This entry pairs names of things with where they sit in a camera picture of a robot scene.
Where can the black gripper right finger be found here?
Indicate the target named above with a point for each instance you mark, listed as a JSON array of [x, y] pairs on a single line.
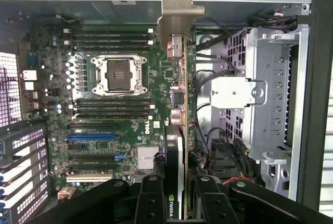
[[216, 205]]

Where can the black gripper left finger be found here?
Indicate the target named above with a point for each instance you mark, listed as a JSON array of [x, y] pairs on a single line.
[[151, 205]]

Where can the silver chipset heatsink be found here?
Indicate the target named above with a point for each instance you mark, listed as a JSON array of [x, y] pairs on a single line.
[[145, 157]]

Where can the white expansion slot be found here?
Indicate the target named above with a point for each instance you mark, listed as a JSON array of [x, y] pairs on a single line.
[[88, 178]]

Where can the black expansion slot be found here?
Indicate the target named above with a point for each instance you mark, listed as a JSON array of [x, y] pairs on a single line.
[[91, 125], [91, 156], [91, 167]]

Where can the green Dell motherboard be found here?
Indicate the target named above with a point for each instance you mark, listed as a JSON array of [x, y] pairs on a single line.
[[125, 130]]

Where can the white power connector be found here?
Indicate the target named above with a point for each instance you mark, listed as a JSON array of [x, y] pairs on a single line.
[[64, 192]]

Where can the blue expansion slot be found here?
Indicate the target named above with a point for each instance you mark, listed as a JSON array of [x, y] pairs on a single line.
[[91, 137]]

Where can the CPU socket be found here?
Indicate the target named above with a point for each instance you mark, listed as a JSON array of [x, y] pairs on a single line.
[[117, 75]]

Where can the silver disk bay cage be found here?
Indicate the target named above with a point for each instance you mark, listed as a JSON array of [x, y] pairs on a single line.
[[270, 78]]

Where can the dark grey PC case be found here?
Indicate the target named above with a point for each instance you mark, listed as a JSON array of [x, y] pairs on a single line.
[[325, 78]]

